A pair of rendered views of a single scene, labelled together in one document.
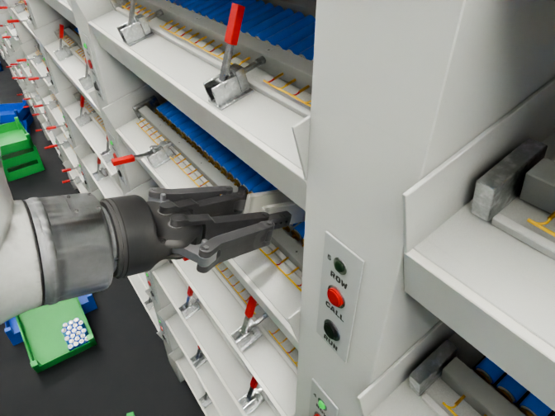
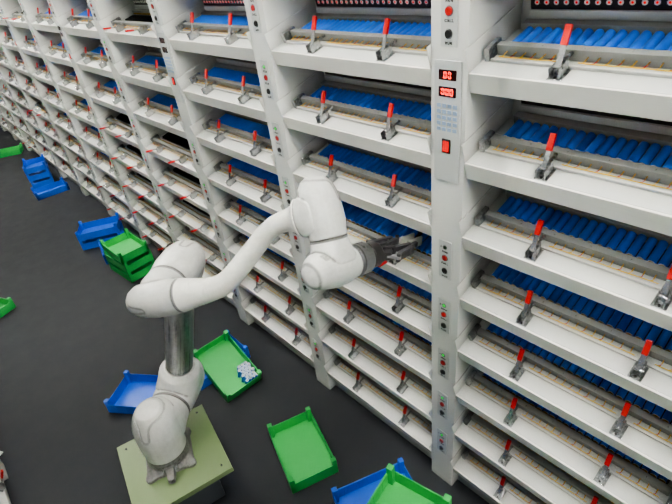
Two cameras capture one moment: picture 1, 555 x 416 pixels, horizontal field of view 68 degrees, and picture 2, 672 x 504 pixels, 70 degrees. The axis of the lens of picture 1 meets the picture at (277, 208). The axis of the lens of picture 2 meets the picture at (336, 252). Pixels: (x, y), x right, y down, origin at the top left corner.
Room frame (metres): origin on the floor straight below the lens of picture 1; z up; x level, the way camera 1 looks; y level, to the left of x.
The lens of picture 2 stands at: (-0.81, 0.31, 1.81)
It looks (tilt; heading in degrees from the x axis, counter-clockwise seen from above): 33 degrees down; 356
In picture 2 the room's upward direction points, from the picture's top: 8 degrees counter-clockwise
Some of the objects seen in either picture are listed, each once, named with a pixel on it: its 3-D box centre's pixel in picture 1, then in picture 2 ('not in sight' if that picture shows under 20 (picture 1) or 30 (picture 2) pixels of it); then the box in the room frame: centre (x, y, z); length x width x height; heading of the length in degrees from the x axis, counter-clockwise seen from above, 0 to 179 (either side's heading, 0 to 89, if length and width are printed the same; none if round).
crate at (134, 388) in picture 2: not in sight; (144, 392); (0.92, 1.23, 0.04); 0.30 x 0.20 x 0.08; 73
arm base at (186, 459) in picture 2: not in sight; (168, 455); (0.37, 0.96, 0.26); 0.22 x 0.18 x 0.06; 15
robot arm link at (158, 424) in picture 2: not in sight; (158, 425); (0.40, 0.96, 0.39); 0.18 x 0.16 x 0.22; 164
